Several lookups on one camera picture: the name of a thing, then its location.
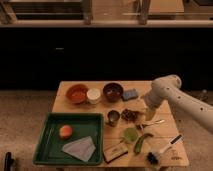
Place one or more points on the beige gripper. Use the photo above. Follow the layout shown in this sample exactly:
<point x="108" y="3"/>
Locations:
<point x="150" y="113"/>

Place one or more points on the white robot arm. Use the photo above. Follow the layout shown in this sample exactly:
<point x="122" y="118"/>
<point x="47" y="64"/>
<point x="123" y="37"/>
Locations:
<point x="168" y="88"/>

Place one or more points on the purple bowl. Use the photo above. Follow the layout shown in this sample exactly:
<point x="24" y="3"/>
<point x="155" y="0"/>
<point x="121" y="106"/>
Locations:
<point x="113" y="91"/>

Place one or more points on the orange bowl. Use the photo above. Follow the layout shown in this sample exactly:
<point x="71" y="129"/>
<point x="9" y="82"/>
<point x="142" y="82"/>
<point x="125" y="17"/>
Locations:
<point x="76" y="94"/>

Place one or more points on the dark grape bunch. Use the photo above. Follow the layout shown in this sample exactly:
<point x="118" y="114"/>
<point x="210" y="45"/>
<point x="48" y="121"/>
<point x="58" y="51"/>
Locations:
<point x="129" y="115"/>

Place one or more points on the blue sponge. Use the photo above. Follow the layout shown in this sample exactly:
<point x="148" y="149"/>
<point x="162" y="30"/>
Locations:
<point x="129" y="94"/>

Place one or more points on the green round lid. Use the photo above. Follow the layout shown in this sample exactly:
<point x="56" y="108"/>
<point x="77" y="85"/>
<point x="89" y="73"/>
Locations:
<point x="130" y="135"/>

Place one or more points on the green cucumber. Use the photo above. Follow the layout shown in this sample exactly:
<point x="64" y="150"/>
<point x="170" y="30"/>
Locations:
<point x="138" y="145"/>

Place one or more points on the metal cup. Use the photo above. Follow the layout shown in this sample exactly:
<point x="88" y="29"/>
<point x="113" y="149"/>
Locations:
<point x="113" y="117"/>

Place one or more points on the wooden block eraser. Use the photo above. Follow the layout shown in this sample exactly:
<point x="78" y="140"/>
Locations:
<point x="115" y="152"/>

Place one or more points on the white cup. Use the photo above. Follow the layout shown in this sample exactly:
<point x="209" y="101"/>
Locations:
<point x="93" y="95"/>

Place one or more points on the grey folded cloth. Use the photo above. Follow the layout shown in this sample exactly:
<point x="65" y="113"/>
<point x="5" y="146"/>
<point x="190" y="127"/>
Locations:
<point x="81" y="149"/>

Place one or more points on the orange fruit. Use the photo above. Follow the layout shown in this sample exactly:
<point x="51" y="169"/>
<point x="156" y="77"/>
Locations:
<point x="65" y="131"/>

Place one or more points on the green plastic tray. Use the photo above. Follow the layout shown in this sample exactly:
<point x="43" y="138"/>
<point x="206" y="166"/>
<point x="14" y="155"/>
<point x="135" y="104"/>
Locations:
<point x="49" y="147"/>

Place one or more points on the black object on floor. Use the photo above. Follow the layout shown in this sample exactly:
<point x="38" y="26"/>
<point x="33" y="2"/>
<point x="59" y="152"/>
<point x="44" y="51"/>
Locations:
<point x="8" y="162"/>

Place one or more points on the white handled dish brush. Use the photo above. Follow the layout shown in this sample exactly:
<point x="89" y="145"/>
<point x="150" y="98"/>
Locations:
<point x="154" y="156"/>

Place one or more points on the wooden shelf rail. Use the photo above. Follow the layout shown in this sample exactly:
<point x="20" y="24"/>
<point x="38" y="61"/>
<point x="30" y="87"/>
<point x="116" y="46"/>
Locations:
<point x="112" y="24"/>

